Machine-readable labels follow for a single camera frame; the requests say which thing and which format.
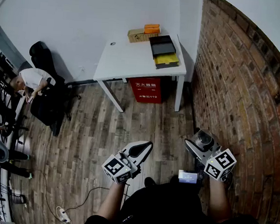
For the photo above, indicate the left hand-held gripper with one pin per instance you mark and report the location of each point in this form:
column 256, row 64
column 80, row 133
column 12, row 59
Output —
column 119, row 168

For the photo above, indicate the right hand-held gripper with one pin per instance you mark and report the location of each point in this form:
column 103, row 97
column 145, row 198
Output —
column 220, row 163

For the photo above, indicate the clear drinking glass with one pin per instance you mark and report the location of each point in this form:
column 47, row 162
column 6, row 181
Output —
column 202, row 138

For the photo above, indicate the black tray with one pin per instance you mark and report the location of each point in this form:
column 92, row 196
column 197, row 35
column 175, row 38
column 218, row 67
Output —
column 162, row 45

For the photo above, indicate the person's left forearm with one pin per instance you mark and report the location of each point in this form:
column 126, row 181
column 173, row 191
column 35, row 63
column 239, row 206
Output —
column 111, row 200

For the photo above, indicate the person's right forearm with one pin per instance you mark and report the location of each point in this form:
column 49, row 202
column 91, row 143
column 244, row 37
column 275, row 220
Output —
column 218, row 199

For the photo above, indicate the small screen device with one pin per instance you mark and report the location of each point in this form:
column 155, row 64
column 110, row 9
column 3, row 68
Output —
column 188, row 176

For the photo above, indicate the red fire equipment box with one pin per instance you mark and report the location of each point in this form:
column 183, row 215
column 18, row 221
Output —
column 145, row 90

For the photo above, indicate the person's black shirt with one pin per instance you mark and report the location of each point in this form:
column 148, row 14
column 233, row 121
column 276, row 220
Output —
column 165, row 213

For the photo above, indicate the white table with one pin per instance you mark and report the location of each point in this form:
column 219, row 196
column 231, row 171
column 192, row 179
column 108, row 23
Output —
column 132, row 59

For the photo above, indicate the yellow tray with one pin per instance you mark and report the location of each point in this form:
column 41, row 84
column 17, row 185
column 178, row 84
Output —
column 166, row 60

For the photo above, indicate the white power strip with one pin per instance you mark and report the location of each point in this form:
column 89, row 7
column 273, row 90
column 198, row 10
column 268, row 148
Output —
column 63, row 214

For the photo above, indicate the black office chair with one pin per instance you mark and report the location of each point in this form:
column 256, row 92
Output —
column 45, row 105

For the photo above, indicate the woven wicker basket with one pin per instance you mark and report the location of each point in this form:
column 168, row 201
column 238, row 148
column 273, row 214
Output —
column 135, row 35

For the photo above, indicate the orange box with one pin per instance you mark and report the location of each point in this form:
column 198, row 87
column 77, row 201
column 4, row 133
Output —
column 151, row 28

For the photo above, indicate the black metal rack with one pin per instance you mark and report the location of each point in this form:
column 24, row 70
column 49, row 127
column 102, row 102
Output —
column 1, row 104

